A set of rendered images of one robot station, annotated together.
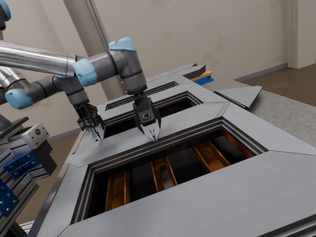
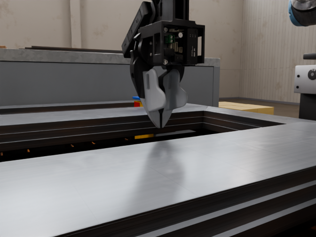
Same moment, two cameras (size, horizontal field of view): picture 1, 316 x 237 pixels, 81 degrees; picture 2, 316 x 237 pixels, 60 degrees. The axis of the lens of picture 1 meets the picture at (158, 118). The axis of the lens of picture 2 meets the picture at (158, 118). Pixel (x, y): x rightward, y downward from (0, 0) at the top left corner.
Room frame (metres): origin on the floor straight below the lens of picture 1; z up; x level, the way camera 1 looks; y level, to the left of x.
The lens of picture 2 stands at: (0.98, -0.17, 0.95)
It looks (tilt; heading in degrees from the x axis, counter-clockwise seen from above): 9 degrees down; 152
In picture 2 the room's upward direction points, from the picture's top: straight up
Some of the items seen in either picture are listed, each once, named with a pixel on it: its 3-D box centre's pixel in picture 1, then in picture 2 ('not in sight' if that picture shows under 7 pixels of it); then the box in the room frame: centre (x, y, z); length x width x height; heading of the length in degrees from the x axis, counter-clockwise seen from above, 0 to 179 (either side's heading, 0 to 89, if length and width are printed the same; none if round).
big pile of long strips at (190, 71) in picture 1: (163, 79); not in sight; (1.75, -0.17, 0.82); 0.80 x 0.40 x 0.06; 92
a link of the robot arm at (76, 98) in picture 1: (78, 97); not in sight; (0.79, 0.29, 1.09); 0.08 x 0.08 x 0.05
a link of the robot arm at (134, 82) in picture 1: (133, 82); not in sight; (0.62, 0.04, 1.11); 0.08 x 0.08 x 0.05
